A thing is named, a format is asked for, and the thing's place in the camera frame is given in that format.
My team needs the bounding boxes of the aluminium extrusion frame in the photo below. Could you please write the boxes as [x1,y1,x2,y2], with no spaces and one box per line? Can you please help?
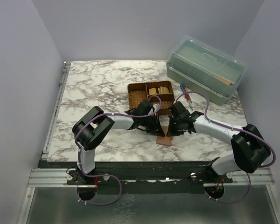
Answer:
[19,61,280,224]

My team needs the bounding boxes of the blue red handled screwdriver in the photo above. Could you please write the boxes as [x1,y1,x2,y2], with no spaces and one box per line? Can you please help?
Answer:
[180,84,193,110]

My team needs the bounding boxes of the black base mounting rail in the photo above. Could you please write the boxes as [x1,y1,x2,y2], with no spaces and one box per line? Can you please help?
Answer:
[38,161,232,194]

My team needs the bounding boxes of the gold vip card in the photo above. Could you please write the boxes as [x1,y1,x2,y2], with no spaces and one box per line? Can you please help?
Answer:
[157,86,170,94]
[148,87,158,96]

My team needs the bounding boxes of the clear lidded green toolbox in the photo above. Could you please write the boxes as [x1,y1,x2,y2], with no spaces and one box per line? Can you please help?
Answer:
[166,36,247,106]

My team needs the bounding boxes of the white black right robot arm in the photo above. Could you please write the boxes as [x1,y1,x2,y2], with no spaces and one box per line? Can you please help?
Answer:
[167,102,271,183]

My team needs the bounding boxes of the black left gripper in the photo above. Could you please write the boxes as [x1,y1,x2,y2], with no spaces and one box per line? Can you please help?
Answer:
[140,114,165,137]

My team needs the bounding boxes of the brown woven divided basket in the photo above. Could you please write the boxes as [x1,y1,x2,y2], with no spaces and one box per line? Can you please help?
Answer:
[127,80,177,116]

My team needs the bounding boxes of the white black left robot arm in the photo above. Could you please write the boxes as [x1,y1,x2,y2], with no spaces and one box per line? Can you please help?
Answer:
[72,96,165,184]

